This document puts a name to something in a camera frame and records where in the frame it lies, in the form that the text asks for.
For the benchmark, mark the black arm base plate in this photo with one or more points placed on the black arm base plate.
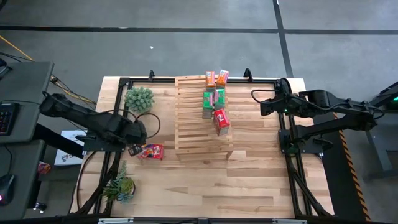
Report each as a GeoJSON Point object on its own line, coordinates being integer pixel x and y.
{"type": "Point", "coordinates": [102, 148]}
{"type": "Point", "coordinates": [306, 148]}

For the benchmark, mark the pink snack packet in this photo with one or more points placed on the pink snack packet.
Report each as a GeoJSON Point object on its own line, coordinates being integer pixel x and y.
{"type": "Point", "coordinates": [44, 168]}

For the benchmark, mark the desk caster wheel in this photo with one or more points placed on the desk caster wheel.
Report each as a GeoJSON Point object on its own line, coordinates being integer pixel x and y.
{"type": "Point", "coordinates": [40, 207]}

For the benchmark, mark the orange cereal box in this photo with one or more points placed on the orange cereal box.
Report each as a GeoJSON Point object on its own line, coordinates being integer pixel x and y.
{"type": "Point", "coordinates": [222, 77]}
{"type": "Point", "coordinates": [211, 78]}

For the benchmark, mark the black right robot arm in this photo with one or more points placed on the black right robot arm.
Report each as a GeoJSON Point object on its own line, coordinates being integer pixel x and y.
{"type": "Point", "coordinates": [342, 109]}

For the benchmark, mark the black frame hook mount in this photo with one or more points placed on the black frame hook mount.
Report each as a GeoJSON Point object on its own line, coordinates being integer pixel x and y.
{"type": "Point", "coordinates": [247, 74]}
{"type": "Point", "coordinates": [151, 75]}

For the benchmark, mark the black computer mouse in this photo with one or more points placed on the black computer mouse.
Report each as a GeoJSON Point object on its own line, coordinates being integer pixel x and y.
{"type": "Point", "coordinates": [6, 189]}

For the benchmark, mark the white printed box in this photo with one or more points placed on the white printed box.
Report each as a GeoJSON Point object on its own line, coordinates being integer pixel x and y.
{"type": "Point", "coordinates": [66, 157]}

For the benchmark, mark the wooden slatted shelf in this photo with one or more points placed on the wooden slatted shelf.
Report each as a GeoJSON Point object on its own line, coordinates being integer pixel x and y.
{"type": "Point", "coordinates": [192, 140]}

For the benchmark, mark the green spiky ball plant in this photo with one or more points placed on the green spiky ball plant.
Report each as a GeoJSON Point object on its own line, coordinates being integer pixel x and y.
{"type": "Point", "coordinates": [139, 99]}

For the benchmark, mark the black mat with hazard stripe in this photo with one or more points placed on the black mat with hazard stripe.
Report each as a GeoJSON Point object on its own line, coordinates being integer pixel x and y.
{"type": "Point", "coordinates": [335, 186]}

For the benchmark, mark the black keyboard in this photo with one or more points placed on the black keyboard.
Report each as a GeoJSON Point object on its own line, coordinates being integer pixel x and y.
{"type": "Point", "coordinates": [7, 118]}

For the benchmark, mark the black metal table frame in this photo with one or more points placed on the black metal table frame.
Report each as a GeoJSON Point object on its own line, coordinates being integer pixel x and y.
{"type": "Point", "coordinates": [255, 81]}

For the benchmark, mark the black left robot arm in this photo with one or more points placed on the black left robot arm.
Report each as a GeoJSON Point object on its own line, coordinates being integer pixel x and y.
{"type": "Point", "coordinates": [93, 119]}

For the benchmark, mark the green cereal box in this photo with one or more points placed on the green cereal box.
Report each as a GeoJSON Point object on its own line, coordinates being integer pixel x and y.
{"type": "Point", "coordinates": [220, 96]}
{"type": "Point", "coordinates": [207, 101]}

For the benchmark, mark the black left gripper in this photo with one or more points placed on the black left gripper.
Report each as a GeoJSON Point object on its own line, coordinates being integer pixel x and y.
{"type": "Point", "coordinates": [136, 133]}

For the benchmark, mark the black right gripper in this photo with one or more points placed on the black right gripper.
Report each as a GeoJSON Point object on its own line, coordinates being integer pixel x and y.
{"type": "Point", "coordinates": [281, 104]}

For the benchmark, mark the grey desk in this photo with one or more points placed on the grey desk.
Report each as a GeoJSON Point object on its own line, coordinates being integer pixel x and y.
{"type": "Point", "coordinates": [21, 161]}
{"type": "Point", "coordinates": [28, 81]}

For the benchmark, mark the potted succulent plant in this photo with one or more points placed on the potted succulent plant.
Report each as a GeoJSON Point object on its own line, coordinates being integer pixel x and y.
{"type": "Point", "coordinates": [122, 186]}

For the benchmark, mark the grey metal cart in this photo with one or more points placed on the grey metal cart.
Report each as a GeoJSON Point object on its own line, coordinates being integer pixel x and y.
{"type": "Point", "coordinates": [373, 146]}

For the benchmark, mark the black desk device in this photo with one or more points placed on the black desk device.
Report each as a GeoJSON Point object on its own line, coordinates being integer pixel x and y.
{"type": "Point", "coordinates": [3, 70]}

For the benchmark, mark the red cereal box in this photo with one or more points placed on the red cereal box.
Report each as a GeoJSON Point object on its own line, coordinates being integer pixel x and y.
{"type": "Point", "coordinates": [154, 152]}
{"type": "Point", "coordinates": [221, 121]}

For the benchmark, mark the silver metal bracket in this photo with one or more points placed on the silver metal bracket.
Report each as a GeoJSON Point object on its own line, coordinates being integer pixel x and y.
{"type": "Point", "coordinates": [115, 220]}
{"type": "Point", "coordinates": [289, 221]}

